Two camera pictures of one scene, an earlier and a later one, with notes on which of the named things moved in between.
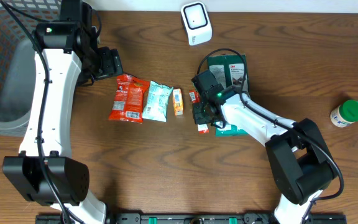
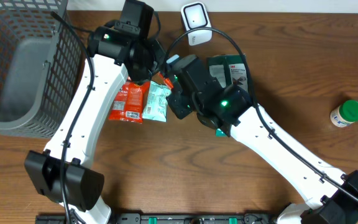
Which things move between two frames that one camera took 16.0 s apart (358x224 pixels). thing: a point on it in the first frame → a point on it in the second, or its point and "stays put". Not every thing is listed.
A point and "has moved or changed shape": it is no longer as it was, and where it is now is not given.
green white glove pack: x=229 y=70 stays put
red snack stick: x=195 y=97 has moved or changed shape
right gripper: x=198 y=117 → x=178 y=109
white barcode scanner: x=197 y=22 stays put
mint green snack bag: x=156 y=106 stays put
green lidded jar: x=347 y=113 stays put
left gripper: x=112 y=63 → x=160 y=53
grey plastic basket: x=7 y=65 stays put
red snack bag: x=128 y=99 stays put
